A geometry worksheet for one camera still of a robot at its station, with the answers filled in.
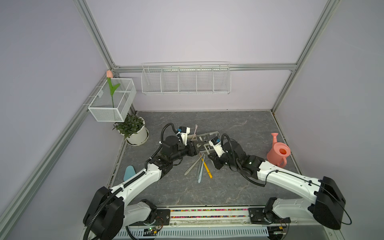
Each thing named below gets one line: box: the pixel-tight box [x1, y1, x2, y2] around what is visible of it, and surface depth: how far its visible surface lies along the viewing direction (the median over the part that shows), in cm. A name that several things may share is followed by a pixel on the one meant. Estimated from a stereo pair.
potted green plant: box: [112, 110, 150, 147], surface depth 92 cm
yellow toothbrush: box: [201, 158, 213, 179], surface depth 91 cm
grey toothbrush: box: [196, 159, 202, 180], surface depth 90 cm
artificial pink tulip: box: [106, 70, 121, 108], surface depth 87 cm
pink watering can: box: [266, 132, 291, 168], surface depth 87 cm
